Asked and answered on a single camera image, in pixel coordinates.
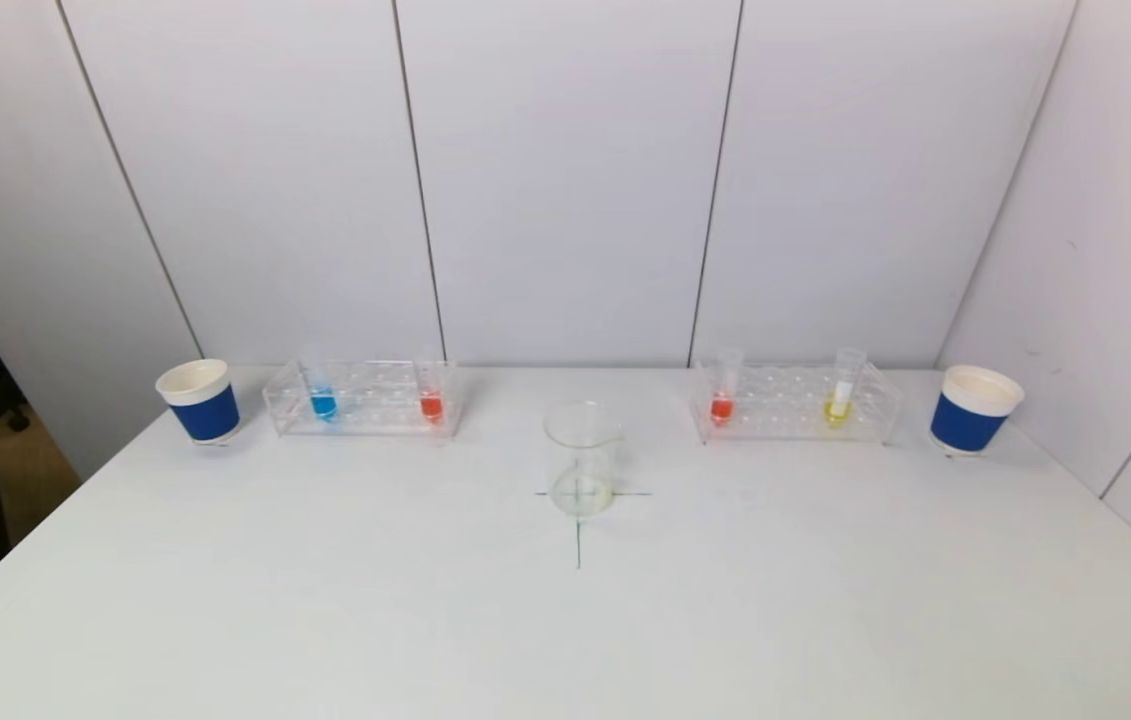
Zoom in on clear glass beaker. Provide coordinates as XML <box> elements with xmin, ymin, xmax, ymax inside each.
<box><xmin>542</xmin><ymin>400</ymin><xmax>624</xmax><ymax>519</ymax></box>

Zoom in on yellow pigment test tube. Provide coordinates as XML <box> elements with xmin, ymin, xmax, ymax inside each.
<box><xmin>822</xmin><ymin>346</ymin><xmax>869</xmax><ymax>430</ymax></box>

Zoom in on blue pigment test tube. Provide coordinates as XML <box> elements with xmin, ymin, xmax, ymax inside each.
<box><xmin>297</xmin><ymin>345</ymin><xmax>340</xmax><ymax>424</ymax></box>

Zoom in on clear acrylic test tube rack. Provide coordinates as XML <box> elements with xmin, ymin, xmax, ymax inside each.
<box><xmin>689</xmin><ymin>361</ymin><xmax>904</xmax><ymax>447</ymax></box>
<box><xmin>261</xmin><ymin>358</ymin><xmax>462</xmax><ymax>440</ymax></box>

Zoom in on blue white paper cup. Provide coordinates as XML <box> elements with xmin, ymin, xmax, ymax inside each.
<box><xmin>929</xmin><ymin>364</ymin><xmax>1026</xmax><ymax>458</ymax></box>
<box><xmin>155</xmin><ymin>358</ymin><xmax>242</xmax><ymax>446</ymax></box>

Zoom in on orange pigment test tube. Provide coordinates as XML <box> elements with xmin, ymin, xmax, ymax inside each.
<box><xmin>413</xmin><ymin>347</ymin><xmax>447</xmax><ymax>426</ymax></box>
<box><xmin>710</xmin><ymin>346</ymin><xmax>746</xmax><ymax>429</ymax></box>

